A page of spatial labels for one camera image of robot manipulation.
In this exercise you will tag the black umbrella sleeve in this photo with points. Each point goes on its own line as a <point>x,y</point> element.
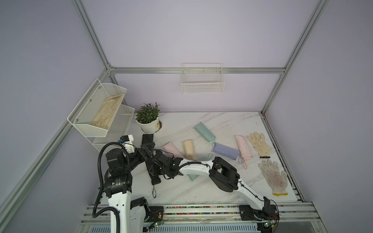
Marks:
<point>147,138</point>

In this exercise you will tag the cream glove in shelf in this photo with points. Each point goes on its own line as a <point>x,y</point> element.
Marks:
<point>107,111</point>

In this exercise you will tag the green umbrella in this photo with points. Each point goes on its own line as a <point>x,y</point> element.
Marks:
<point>204,158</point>
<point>204,132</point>

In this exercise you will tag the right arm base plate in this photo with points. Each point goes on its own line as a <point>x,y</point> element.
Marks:
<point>247,213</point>

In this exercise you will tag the white tiered mesh shelf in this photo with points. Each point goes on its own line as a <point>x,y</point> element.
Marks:
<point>83,114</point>

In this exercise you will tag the potted green plant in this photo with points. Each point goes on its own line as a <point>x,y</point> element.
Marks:
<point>148,118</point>

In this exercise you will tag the yellow umbrella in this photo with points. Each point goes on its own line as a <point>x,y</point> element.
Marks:
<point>189,150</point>

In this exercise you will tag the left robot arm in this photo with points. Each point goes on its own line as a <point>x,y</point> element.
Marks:
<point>115,164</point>

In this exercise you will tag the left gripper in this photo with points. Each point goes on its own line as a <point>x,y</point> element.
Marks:
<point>144,151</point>

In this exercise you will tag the black umbrella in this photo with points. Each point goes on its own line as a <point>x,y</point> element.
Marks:
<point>154,177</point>

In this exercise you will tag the cream work glove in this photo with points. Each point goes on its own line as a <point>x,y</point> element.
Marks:
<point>259,144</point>

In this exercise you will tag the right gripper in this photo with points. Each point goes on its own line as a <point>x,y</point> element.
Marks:
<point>154,171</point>

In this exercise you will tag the white speckled work glove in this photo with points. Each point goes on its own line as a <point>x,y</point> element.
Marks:
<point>275,178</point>

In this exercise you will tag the white wire wall basket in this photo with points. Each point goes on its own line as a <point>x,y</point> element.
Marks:
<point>202,78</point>

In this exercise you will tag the green umbrella at back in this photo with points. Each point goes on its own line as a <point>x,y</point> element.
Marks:
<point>204,132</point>

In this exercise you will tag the purple umbrella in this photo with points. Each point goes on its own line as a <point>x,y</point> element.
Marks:
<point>225,151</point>

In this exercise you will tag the pink umbrella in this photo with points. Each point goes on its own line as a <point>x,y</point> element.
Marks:
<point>171,151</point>
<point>244,150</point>

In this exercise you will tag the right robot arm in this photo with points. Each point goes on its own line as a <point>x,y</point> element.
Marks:
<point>223,175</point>

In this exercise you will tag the aluminium rail frame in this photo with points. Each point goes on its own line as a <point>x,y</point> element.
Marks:
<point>298,217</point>

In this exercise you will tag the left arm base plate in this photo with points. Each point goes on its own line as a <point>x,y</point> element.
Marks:
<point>154,214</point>

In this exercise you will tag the green umbrella near front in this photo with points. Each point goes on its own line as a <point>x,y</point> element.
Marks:
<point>204,158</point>

